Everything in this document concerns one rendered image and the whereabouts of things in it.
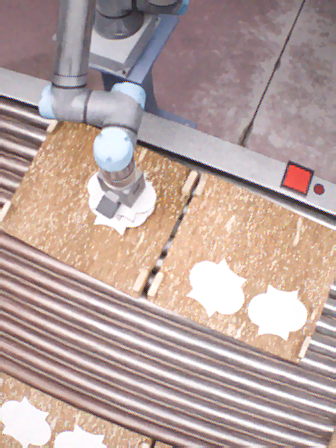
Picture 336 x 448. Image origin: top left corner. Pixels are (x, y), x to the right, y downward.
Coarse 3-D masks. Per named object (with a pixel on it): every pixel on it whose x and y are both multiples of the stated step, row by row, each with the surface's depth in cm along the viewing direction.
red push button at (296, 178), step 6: (294, 168) 150; (288, 174) 149; (294, 174) 149; (300, 174) 149; (306, 174) 149; (288, 180) 149; (294, 180) 149; (300, 180) 149; (306, 180) 149; (294, 186) 148; (300, 186) 148; (306, 186) 148
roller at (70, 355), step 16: (0, 320) 142; (16, 336) 141; (32, 336) 140; (48, 352) 140; (64, 352) 139; (80, 352) 140; (80, 368) 140; (96, 368) 138; (112, 368) 139; (128, 384) 137; (144, 384) 137; (160, 384) 138; (160, 400) 137; (176, 400) 136; (192, 400) 136; (208, 416) 135; (224, 416) 134; (240, 416) 135; (256, 432) 134; (272, 432) 133; (288, 432) 133
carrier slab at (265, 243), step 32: (224, 192) 148; (192, 224) 146; (224, 224) 145; (256, 224) 145; (288, 224) 145; (320, 224) 145; (192, 256) 143; (224, 256) 143; (256, 256) 143; (288, 256) 143; (320, 256) 143; (160, 288) 142; (192, 288) 141; (256, 288) 141; (288, 288) 141; (320, 288) 141; (192, 320) 139; (224, 320) 139; (288, 352) 137
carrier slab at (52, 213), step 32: (64, 128) 153; (96, 128) 153; (64, 160) 151; (160, 160) 150; (32, 192) 149; (64, 192) 148; (160, 192) 148; (0, 224) 147; (32, 224) 146; (64, 224) 146; (160, 224) 146; (64, 256) 144; (96, 256) 144; (128, 256) 144; (128, 288) 142
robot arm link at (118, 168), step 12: (108, 132) 114; (120, 132) 114; (132, 132) 117; (96, 144) 113; (108, 144) 113; (120, 144) 113; (132, 144) 116; (96, 156) 114; (108, 156) 113; (120, 156) 113; (132, 156) 117; (108, 168) 116; (120, 168) 116; (132, 168) 122; (120, 180) 123
